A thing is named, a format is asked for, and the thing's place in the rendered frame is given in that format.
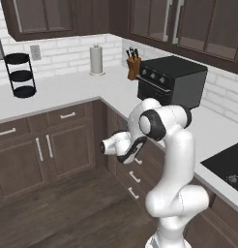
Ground black toaster oven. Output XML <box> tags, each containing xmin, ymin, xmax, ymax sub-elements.
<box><xmin>136</xmin><ymin>55</ymin><xmax>209</xmax><ymax>109</ymax></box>

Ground grey wall socket plate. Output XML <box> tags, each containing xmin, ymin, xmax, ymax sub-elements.
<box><xmin>29</xmin><ymin>45</ymin><xmax>43</xmax><ymax>62</ymax></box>

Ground dark brown glass-door wall cupboards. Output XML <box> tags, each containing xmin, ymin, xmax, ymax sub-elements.
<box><xmin>108</xmin><ymin>0</ymin><xmax>238</xmax><ymax>76</ymax></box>
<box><xmin>0</xmin><ymin>0</ymin><xmax>132</xmax><ymax>43</ymax></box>

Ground black three-tier wire stand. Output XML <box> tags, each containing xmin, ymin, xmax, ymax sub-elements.
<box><xmin>3</xmin><ymin>52</ymin><xmax>38</xmax><ymax>99</ymax></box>

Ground brown cupboard door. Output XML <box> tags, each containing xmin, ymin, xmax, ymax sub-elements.
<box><xmin>0</xmin><ymin>135</ymin><xmax>50</xmax><ymax>199</ymax></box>
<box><xmin>45</xmin><ymin>123</ymin><xmax>96</xmax><ymax>181</ymax></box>

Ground wooden knife block with knives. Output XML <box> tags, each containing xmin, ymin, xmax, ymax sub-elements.
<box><xmin>125</xmin><ymin>46</ymin><xmax>143</xmax><ymax>81</ymax></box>

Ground brown cupboard front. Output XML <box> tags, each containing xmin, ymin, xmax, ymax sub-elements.
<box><xmin>184</xmin><ymin>180</ymin><xmax>238</xmax><ymax>248</ymax></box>

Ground black hob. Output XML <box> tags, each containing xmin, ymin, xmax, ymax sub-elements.
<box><xmin>200</xmin><ymin>139</ymin><xmax>238</xmax><ymax>196</ymax></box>

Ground silver cupboard door handle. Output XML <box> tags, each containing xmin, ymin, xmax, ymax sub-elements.
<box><xmin>45</xmin><ymin>134</ymin><xmax>55</xmax><ymax>159</ymax></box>
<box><xmin>35</xmin><ymin>137</ymin><xmax>45</xmax><ymax>163</ymax></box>

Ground white paper towel roll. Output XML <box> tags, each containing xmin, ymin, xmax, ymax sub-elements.
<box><xmin>88</xmin><ymin>44</ymin><xmax>106</xmax><ymax>78</ymax></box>

